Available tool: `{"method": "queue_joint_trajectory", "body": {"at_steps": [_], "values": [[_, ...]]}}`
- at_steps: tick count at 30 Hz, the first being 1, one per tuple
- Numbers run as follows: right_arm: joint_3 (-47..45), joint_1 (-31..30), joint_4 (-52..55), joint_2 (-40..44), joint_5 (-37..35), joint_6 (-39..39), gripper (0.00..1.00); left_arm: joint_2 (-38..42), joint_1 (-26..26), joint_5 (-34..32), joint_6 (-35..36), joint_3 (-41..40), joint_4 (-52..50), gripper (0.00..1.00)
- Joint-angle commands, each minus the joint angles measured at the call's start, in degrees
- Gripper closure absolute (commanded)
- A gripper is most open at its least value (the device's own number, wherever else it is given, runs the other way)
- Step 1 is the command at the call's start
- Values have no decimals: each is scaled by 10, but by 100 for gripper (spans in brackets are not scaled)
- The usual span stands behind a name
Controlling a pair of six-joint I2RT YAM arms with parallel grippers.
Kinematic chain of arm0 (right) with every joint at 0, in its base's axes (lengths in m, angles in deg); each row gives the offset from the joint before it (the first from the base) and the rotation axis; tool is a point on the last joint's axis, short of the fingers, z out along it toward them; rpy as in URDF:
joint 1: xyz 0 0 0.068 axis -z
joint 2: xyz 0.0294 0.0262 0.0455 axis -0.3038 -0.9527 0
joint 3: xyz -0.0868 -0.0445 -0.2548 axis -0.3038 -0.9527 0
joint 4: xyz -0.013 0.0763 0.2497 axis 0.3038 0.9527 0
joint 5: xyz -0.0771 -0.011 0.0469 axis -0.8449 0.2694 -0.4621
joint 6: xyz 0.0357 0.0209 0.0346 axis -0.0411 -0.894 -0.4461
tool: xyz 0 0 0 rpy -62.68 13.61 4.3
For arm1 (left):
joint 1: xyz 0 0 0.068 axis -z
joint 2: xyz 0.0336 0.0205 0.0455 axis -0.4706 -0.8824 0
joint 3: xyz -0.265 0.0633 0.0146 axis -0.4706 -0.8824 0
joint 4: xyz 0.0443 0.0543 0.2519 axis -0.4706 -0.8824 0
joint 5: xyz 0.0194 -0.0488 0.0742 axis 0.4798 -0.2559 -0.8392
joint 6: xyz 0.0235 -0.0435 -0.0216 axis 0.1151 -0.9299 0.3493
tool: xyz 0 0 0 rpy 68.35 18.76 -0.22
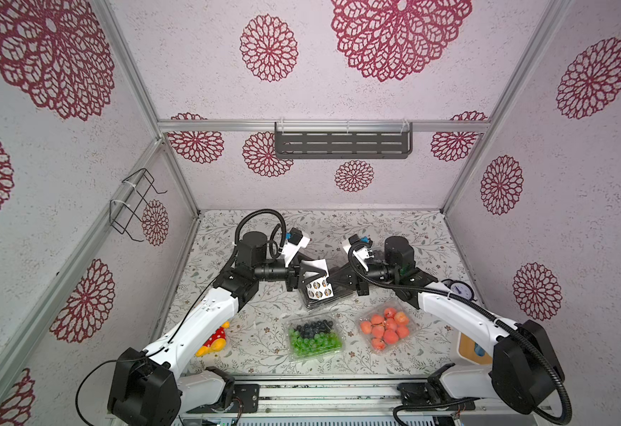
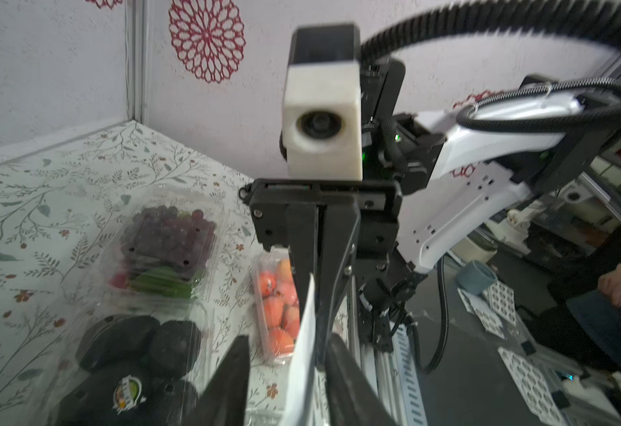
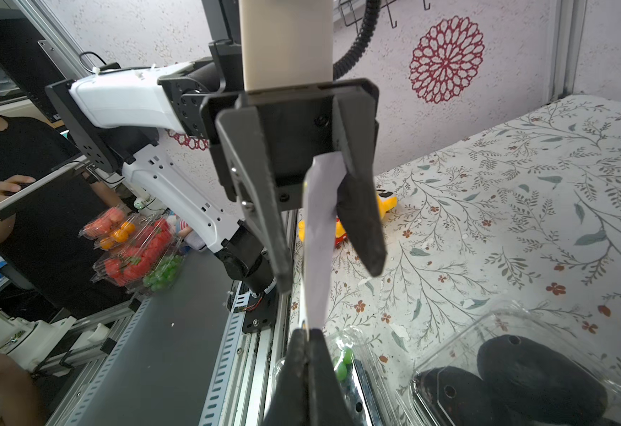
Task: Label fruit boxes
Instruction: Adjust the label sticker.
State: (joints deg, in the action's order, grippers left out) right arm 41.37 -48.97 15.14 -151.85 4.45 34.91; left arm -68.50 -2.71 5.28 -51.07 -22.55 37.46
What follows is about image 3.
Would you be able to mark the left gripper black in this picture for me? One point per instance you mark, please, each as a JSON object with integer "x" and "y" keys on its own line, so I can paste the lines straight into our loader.
{"x": 263, "y": 143}

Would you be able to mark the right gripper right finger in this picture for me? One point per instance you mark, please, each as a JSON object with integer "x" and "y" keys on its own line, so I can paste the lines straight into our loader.
{"x": 326, "y": 402}

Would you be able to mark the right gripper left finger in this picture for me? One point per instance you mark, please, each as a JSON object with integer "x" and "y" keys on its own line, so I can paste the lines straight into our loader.
{"x": 290, "y": 402}

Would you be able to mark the white sticker label sheet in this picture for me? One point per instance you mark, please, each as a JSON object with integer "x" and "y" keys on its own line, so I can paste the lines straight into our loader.
{"x": 319, "y": 215}

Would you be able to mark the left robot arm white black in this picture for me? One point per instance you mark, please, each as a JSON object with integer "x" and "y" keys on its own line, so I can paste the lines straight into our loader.
{"x": 114, "y": 116}

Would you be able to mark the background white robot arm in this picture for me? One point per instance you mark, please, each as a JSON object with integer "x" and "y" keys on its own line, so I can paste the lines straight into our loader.
{"x": 53, "y": 349}

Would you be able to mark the stack of fruit boxes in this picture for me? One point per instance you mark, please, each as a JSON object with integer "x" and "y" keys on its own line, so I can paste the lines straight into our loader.
{"x": 142, "y": 254}

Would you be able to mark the green grape blueberry clamshell box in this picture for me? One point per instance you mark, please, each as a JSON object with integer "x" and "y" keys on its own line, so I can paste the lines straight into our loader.
{"x": 367, "y": 395}

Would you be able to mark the blackberry clamshell box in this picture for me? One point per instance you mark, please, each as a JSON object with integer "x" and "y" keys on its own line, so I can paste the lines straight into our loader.
{"x": 510, "y": 368}

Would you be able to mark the floral table mat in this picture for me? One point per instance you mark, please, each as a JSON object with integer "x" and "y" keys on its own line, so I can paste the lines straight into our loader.
{"x": 515, "y": 230}

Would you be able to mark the person in black shirt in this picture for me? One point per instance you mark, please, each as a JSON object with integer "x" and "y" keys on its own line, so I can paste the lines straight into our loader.
{"x": 42, "y": 240}

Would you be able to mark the person in white shirt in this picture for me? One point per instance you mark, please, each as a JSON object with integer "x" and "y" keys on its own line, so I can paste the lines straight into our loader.
{"x": 20, "y": 400}

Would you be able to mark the black monitor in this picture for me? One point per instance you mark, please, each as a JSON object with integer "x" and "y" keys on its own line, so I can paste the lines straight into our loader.
{"x": 25, "y": 68}

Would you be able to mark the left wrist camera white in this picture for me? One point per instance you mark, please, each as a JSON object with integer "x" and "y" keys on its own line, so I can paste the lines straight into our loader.
{"x": 286, "y": 43}

